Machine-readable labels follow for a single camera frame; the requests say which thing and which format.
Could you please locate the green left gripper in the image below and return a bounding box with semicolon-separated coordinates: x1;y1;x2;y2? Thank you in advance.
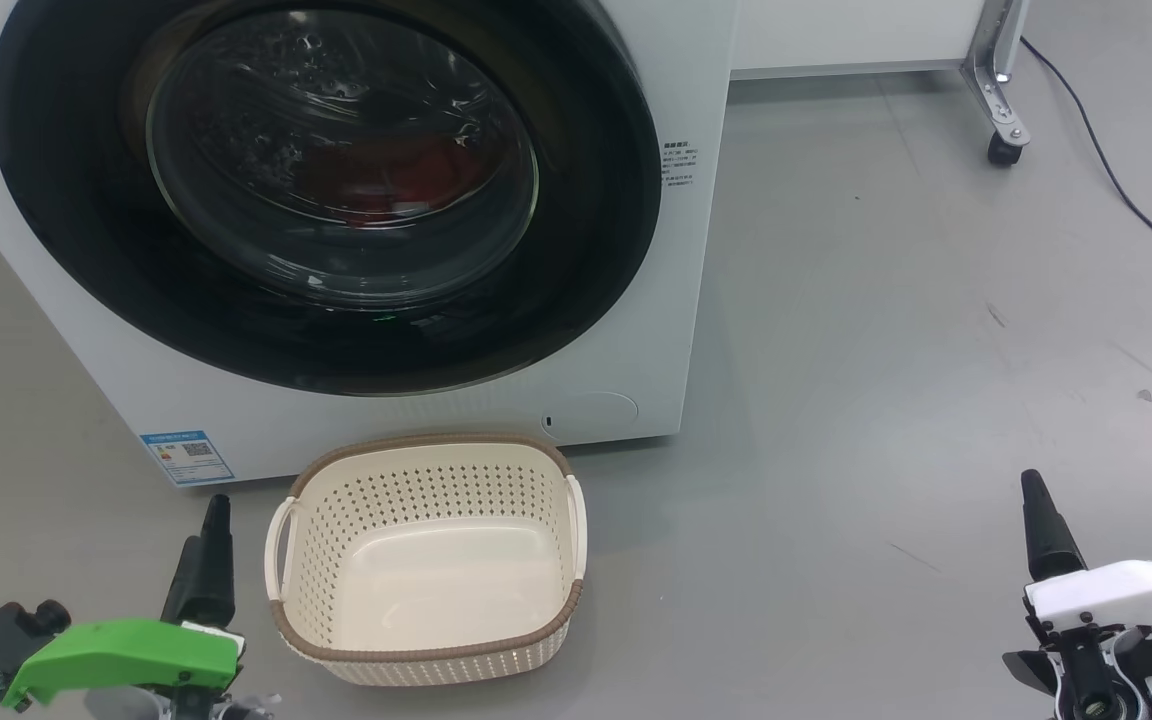
1;494;245;711

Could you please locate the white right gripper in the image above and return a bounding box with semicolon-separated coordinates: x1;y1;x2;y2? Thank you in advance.
1002;469;1152;720

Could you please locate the dark round glass washer door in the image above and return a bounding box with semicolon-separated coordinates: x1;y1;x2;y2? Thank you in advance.
0;0;663;397

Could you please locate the red cloth garment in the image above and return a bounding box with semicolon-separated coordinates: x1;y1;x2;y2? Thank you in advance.
294;133;499;227

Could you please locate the cream perforated laundry basket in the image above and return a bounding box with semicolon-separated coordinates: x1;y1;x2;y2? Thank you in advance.
264;433;588;687

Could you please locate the white front-load washing machine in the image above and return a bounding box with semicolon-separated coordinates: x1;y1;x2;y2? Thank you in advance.
0;0;740;488

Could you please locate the round washer filter cover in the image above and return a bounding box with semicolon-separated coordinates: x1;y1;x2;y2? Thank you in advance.
539;392;640;447

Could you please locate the blue energy label sticker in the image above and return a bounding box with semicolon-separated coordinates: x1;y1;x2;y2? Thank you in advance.
140;430;235;487

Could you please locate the metal stand leg with caster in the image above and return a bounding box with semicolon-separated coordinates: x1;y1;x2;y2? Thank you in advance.
961;0;1031;168

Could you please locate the black floor power cable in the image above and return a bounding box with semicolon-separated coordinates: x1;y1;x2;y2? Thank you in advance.
1021;38;1152;293

